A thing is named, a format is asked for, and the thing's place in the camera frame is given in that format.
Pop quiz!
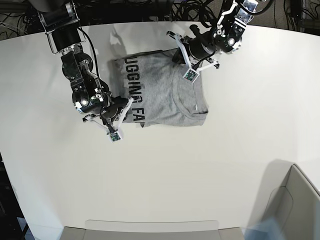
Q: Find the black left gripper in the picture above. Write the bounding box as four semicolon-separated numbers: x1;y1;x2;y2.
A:
172;24;217;65

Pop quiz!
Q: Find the beige box at right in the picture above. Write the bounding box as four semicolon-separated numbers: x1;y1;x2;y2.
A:
263;164;320;240

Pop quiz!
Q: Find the grey T-shirt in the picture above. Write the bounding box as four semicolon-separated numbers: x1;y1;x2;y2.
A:
108;49;209;127

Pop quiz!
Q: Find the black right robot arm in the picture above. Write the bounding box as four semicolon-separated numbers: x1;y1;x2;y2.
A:
30;0;133;127

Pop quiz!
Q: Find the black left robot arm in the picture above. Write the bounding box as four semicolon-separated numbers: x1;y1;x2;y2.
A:
180;0;258;70

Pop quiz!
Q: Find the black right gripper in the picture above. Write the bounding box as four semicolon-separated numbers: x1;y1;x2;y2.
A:
98;96;134;123

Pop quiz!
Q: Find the beige box at bottom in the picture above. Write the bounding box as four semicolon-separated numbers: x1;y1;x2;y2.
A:
60;219;244;240

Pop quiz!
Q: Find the black cable bundle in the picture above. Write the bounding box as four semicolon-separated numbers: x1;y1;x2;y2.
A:
172;0;221;23

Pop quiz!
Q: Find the beige box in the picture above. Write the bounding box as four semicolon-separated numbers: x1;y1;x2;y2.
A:
60;219;244;240
263;164;320;240

